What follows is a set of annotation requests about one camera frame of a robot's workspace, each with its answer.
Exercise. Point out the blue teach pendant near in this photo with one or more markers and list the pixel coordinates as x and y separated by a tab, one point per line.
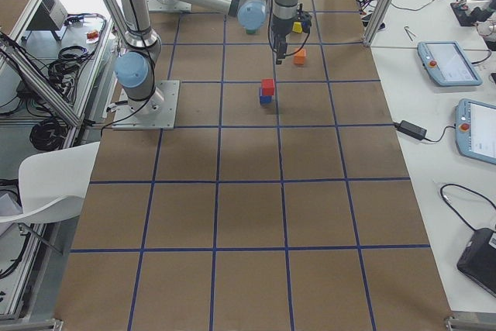
475	130

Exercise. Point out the orange wooden block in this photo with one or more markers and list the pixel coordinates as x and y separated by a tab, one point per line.
300	57

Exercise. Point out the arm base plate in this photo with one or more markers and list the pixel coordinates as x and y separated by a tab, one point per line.
158	113
168	6

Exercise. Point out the blue teach pendant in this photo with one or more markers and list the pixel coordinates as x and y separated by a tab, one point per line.
447	65
475	130

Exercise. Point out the blue teach pendant far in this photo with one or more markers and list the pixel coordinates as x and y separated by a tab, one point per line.
447	65

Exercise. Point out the blue wooden block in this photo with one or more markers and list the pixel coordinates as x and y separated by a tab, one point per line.
264	99

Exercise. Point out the grey electronics box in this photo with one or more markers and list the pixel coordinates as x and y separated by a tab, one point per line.
50	16

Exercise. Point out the yellow wooden block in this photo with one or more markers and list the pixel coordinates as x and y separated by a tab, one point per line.
297	27

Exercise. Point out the red wooden block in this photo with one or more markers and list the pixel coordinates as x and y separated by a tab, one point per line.
267	86

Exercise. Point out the allen key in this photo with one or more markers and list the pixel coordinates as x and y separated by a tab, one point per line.
409	33

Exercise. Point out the black power adapter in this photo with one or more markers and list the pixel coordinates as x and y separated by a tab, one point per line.
410	129

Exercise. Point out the black laptop bag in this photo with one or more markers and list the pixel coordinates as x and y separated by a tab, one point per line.
477	261

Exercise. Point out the white plastic chair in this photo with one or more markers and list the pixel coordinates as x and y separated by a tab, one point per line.
52	186

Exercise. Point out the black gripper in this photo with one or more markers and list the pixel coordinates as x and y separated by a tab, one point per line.
278	34

